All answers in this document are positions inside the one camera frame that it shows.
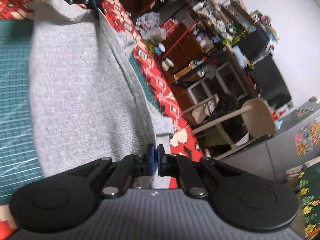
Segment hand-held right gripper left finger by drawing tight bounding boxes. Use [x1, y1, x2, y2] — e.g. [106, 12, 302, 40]
[70, 144, 155, 200]

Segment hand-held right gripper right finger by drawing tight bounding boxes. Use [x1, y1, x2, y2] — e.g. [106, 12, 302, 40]
[157, 145, 247, 198]

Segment grey sweater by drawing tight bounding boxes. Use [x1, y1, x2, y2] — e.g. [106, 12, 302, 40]
[29, 0, 174, 189]

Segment white plastic bag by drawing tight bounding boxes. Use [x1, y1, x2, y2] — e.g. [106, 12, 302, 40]
[136, 11, 162, 38]

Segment white tote bag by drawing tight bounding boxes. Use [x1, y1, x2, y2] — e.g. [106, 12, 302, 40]
[191, 94, 220, 124]

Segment red cardboard box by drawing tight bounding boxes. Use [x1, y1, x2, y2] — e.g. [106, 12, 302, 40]
[160, 17, 180, 37]

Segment white drawer unit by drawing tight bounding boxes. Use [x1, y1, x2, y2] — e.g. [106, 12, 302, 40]
[186, 62, 248, 105]

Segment red patterned blanket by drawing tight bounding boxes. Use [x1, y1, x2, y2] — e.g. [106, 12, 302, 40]
[0, 0, 208, 160]

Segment black desk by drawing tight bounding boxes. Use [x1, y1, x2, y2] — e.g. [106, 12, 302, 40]
[172, 42, 293, 110]

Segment brown wooden drawer cabinet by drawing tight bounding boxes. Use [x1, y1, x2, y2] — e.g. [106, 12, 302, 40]
[160, 22, 208, 80]

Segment beige plastic chair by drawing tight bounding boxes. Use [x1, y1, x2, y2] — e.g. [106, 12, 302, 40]
[182, 97, 277, 155]

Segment grey refrigerator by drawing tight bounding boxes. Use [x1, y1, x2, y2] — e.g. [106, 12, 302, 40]
[215, 101, 320, 183]

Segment black shelf rack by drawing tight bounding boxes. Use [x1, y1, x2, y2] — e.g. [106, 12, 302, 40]
[175, 0, 278, 55]

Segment red paper cup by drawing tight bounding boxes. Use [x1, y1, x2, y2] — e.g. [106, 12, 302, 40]
[271, 109, 288, 120]

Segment green cutting mat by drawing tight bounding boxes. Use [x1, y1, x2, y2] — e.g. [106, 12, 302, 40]
[0, 20, 160, 198]

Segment light blue folded cloth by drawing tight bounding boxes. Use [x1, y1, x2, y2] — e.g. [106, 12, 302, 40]
[232, 46, 247, 69]

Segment black monitor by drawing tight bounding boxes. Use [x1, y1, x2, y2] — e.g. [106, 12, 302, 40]
[250, 55, 293, 103]

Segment colourful fridge magnets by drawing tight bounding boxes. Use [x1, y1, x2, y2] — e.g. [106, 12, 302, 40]
[295, 122, 320, 157]

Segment black computer tower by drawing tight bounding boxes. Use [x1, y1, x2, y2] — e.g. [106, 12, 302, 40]
[232, 30, 272, 65]

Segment green Christmas curtain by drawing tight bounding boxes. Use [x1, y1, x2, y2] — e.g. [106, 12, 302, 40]
[297, 164, 320, 238]

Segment red broom handle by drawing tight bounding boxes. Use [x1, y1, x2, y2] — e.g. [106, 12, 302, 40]
[164, 24, 195, 55]

